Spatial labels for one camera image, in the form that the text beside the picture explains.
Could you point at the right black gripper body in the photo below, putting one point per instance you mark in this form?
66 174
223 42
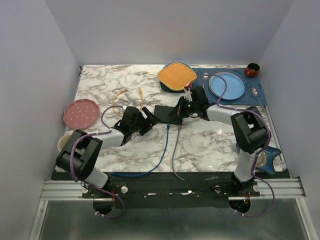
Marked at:
189 107

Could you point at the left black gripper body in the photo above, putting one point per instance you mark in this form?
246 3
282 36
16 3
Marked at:
142 126

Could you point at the black network switch box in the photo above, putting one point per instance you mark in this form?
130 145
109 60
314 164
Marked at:
163 113

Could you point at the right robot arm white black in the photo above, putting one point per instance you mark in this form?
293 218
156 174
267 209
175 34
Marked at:
251 132

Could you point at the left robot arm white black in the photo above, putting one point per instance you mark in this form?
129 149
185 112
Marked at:
80 153

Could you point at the silver fork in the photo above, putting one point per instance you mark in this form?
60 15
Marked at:
205 78

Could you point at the dark teal square plate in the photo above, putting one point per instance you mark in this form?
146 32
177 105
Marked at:
167 89

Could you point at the blue round plate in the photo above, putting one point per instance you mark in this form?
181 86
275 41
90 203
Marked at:
235 86

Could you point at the blue cloth placemat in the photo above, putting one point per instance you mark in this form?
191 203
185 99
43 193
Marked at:
249 82

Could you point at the pink dotted plate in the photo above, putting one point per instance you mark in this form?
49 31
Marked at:
81 114

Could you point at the silver spoon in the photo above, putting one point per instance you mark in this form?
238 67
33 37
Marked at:
254 92

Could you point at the red brown small bowl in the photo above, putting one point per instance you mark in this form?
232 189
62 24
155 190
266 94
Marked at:
252 70

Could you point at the cream ceramic cup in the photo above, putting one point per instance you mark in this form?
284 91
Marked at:
62 141

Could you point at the blue star shaped dish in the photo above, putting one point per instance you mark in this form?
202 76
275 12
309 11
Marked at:
265 162

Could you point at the black mounting base rail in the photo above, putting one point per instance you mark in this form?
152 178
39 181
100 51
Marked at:
163 189

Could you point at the aluminium frame rail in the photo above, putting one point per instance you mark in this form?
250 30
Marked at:
56 190

